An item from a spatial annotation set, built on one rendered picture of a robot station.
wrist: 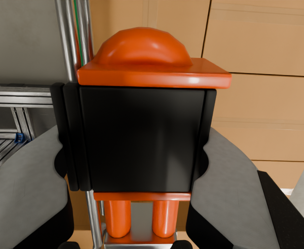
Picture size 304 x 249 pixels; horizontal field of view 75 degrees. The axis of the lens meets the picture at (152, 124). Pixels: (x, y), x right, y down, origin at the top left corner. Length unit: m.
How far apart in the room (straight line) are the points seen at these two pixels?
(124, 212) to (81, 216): 0.29
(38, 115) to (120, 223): 1.19
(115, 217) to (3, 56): 1.45
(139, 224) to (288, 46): 0.82
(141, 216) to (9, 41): 1.40
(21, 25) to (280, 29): 1.28
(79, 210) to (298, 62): 0.87
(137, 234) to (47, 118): 1.18
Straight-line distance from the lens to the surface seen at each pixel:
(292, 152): 1.14
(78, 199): 0.49
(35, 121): 1.37
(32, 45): 1.46
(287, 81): 0.95
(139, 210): 0.21
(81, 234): 0.45
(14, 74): 1.56
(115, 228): 0.18
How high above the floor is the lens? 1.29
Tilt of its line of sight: 63 degrees down
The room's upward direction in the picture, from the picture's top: 176 degrees clockwise
